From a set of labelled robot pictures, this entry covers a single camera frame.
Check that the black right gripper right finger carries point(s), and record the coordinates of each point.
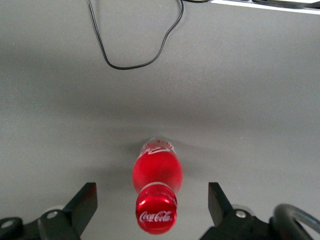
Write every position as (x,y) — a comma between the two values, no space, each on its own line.
(222,212)

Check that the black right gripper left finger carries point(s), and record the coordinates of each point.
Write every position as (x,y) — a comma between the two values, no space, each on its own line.
(75,212)

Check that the red coke bottle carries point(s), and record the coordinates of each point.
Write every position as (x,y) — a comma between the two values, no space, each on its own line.
(157,180)

